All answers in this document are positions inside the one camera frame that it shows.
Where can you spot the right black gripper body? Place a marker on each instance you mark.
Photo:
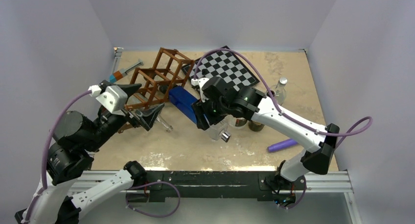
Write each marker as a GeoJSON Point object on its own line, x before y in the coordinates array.
{"type": "Point", "coordinates": [214, 111]}

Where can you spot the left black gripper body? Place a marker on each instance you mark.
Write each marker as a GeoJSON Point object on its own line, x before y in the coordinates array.
{"type": "Point", "coordinates": [134, 120]}

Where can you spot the clear glass bottle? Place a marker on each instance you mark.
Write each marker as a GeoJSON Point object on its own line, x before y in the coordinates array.
{"type": "Point", "coordinates": [167, 126]}

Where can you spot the clear bottle silver cap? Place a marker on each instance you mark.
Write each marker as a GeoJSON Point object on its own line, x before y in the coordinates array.
{"type": "Point", "coordinates": [237, 122]}

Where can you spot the brown wooden wine rack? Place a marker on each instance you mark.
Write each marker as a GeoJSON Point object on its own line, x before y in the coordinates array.
{"type": "Point", "coordinates": [158, 80]}

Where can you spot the blue square bottle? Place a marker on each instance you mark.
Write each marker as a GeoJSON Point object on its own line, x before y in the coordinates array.
{"type": "Point", "coordinates": [183, 99]}

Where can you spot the olive wine bottle tan label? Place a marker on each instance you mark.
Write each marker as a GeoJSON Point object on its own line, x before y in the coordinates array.
{"type": "Point", "coordinates": [255, 126]}

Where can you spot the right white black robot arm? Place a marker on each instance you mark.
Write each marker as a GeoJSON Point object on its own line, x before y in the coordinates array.
{"type": "Point", "coordinates": [318, 141]}

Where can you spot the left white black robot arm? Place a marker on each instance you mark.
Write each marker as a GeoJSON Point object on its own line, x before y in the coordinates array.
{"type": "Point", "coordinates": [75, 138]}

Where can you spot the black white checkerboard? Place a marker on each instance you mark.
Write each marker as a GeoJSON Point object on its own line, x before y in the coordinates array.
{"type": "Point", "coordinates": [229, 67]}

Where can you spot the blue orange syringe toy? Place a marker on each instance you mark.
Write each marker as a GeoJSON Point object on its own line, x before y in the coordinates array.
{"type": "Point", "coordinates": [116, 76]}

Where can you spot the purple toy microphone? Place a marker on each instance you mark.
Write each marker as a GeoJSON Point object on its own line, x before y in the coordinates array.
{"type": "Point", "coordinates": [281, 145]}

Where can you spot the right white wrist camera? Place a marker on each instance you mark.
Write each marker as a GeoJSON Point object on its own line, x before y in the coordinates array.
{"type": "Point", "coordinates": [200, 83]}

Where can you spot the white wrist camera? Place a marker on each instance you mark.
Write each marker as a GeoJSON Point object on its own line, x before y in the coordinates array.
{"type": "Point", "coordinates": [113, 97]}
{"type": "Point", "coordinates": [200, 83]}

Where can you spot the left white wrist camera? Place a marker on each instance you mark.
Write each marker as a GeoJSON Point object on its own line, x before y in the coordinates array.
{"type": "Point", "coordinates": [113, 97]}

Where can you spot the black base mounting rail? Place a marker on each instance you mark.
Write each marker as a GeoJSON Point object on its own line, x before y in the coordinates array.
{"type": "Point", "coordinates": [259, 185]}

